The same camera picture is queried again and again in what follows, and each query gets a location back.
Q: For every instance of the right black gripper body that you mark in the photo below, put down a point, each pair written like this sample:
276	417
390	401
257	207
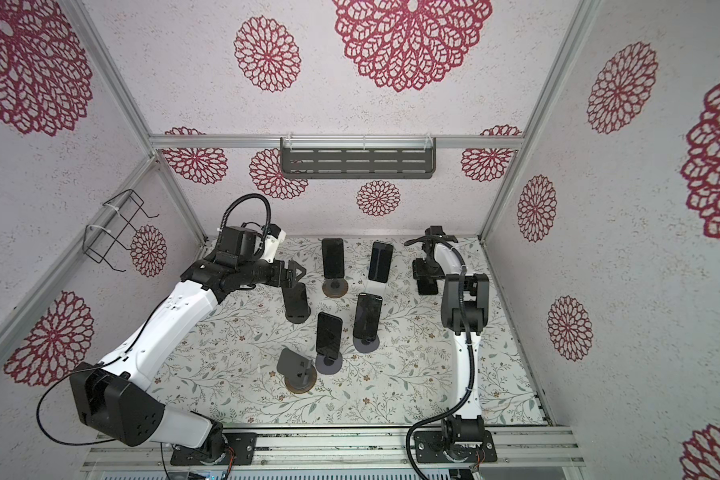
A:
426	268

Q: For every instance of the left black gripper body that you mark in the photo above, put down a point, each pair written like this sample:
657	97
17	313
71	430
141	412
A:
272	274

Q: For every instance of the black phone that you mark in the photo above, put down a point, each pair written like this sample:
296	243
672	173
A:
328	335
427	286
333	258
296	300
367	317
381	262

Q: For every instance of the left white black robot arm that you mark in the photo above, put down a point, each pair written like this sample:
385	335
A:
112	396

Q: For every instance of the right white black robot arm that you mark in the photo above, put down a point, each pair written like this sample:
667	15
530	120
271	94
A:
464	314

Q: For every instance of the dark left phone stand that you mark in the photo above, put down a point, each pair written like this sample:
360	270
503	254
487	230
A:
298	319

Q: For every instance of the back wooden base stand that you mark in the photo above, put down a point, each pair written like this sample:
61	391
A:
335	288

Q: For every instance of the clear acrylic phone stand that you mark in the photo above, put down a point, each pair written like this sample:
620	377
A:
375	288

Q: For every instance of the grey round phone stand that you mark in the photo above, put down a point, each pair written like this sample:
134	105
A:
327	365

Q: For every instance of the grey round right stand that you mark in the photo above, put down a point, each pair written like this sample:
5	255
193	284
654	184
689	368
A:
366	345

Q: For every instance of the wooden base phone stand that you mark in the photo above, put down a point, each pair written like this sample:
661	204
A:
298	371

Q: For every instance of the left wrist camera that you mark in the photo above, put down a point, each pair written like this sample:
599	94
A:
274	237

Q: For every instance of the dark grey wall shelf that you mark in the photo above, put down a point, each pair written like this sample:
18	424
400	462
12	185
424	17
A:
362	159

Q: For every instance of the black wire wall rack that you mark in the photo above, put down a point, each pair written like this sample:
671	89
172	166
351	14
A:
121	210

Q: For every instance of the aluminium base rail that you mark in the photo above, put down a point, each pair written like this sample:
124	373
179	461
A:
281	447

